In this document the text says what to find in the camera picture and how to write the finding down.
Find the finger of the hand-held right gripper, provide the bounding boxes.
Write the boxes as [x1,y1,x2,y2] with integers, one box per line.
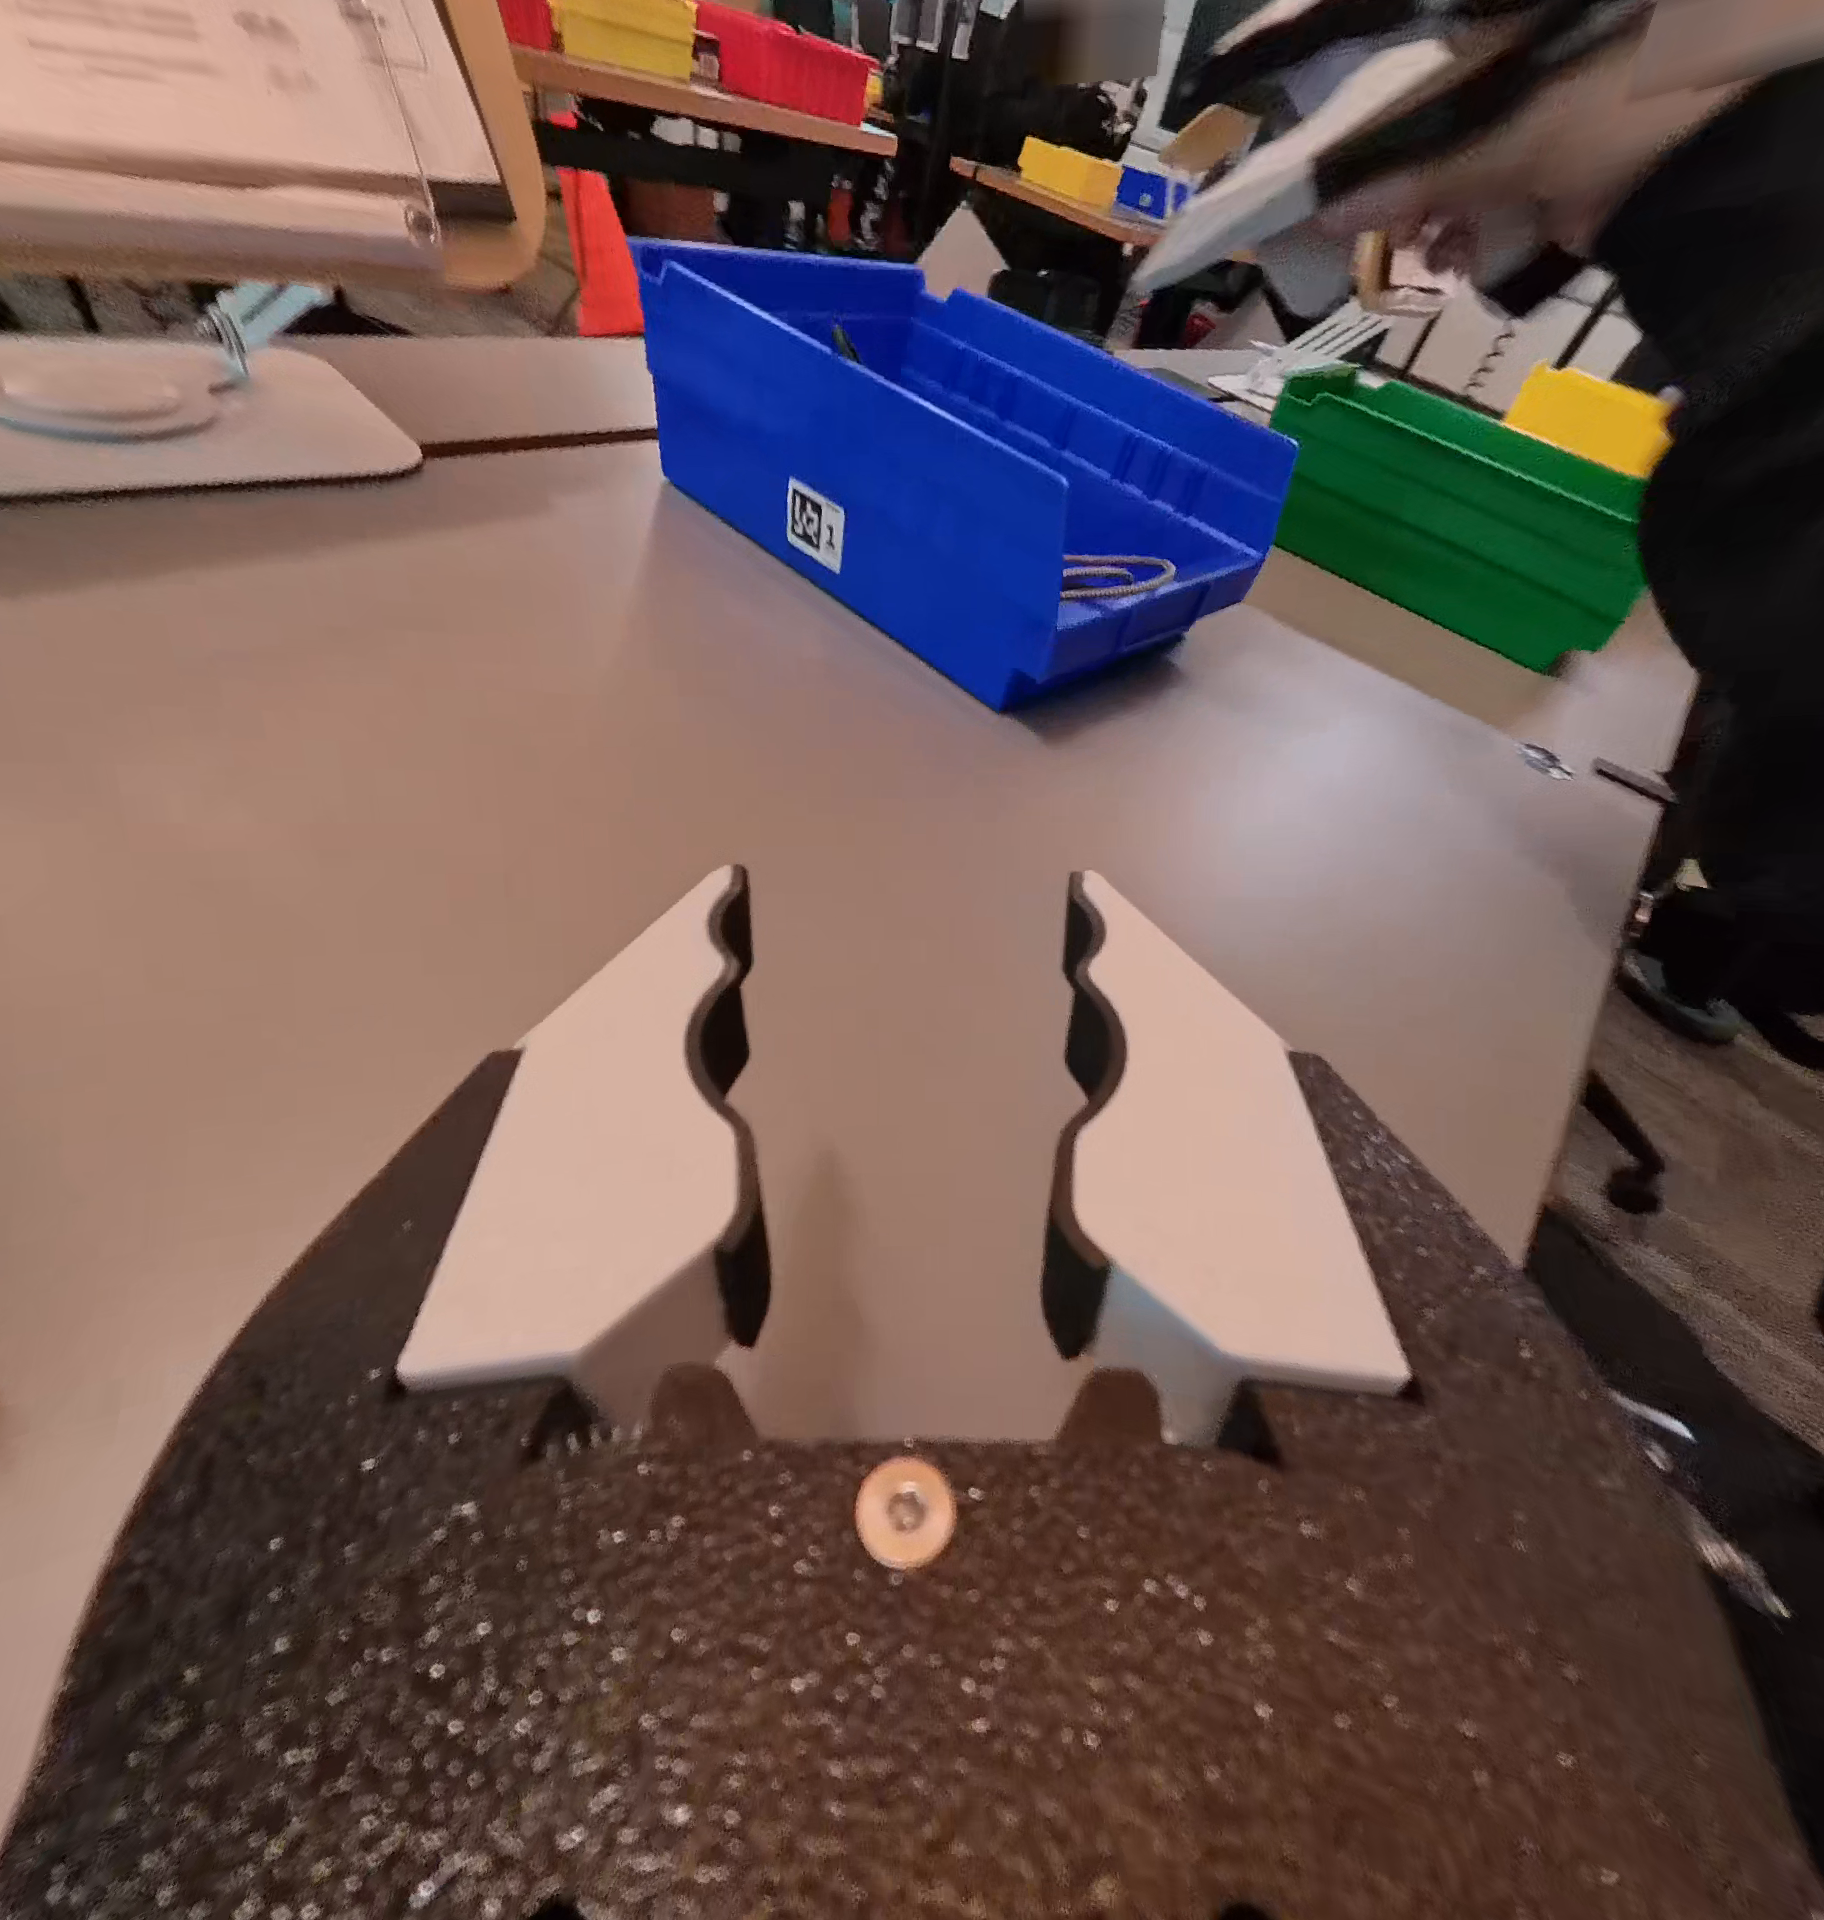
[1129,42,1458,295]
[1205,0,1402,64]

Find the white printed instruction sheet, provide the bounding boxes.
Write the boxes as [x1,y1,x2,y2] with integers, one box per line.
[0,0,508,195]

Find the red plastic bin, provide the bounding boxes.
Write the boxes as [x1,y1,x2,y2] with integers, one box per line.
[695,0,879,128]

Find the yellow plastic bin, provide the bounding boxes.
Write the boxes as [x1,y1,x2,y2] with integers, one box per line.
[1016,135,1128,210]
[552,0,699,83]
[1500,360,1676,483]

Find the green plastic bin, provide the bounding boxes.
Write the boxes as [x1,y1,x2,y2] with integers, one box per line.
[1268,364,1657,677]

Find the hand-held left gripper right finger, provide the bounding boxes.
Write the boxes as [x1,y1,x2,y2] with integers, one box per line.
[1042,869,1412,1444]

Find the person's right hand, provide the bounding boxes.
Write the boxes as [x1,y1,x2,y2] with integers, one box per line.
[1452,0,1777,264]

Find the grey desk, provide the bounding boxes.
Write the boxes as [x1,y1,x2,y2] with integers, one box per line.
[0,333,1702,1863]

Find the wooden background table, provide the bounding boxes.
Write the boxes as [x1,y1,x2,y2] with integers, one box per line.
[514,44,898,163]
[950,156,1169,252]

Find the person's right forearm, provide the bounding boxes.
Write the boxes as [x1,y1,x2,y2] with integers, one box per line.
[1587,42,1824,354]

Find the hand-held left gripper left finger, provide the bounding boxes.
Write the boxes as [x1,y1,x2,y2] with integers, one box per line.
[397,866,774,1429]

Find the large blue plastic bin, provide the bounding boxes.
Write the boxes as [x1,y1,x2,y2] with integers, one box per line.
[631,238,1299,713]

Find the wooden document stand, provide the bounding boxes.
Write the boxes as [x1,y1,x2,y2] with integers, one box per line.
[0,0,548,504]

